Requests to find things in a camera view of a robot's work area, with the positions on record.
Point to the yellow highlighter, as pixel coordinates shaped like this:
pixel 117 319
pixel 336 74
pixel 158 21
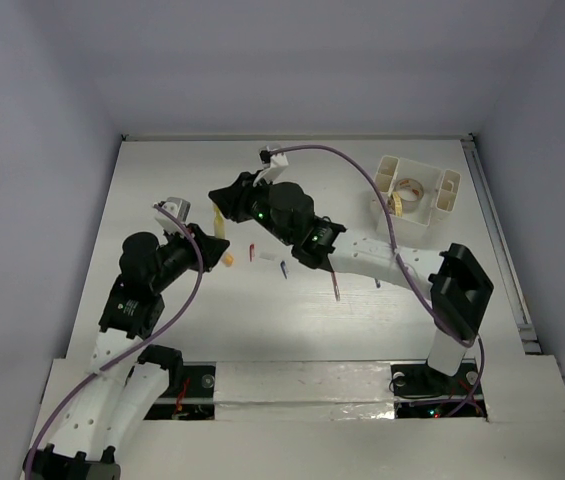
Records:
pixel 218 223

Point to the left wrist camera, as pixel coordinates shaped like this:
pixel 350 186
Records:
pixel 171 210

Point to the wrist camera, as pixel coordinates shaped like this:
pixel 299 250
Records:
pixel 274 162
pixel 171 210

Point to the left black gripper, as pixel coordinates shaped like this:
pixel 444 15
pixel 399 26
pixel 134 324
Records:
pixel 210 248

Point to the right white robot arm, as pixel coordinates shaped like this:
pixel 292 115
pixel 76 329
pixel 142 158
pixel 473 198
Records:
pixel 453 285

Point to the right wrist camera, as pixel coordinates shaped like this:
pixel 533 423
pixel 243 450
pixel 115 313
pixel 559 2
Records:
pixel 274 162

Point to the orange highlighter cap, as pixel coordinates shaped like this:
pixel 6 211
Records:
pixel 229 260

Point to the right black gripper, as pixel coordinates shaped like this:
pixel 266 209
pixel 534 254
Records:
pixel 234 199

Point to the beige masking tape roll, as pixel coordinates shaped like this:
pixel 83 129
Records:
pixel 395 204

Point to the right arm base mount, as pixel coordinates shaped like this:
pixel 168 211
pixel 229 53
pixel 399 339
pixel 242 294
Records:
pixel 423 393

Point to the red pen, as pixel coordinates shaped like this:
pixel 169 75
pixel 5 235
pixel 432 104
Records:
pixel 335 286

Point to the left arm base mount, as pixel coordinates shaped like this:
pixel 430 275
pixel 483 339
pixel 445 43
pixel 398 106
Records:
pixel 191 400

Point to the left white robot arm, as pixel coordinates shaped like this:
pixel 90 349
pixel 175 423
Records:
pixel 92 427

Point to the white desk organizer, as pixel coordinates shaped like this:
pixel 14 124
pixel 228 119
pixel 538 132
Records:
pixel 440 194

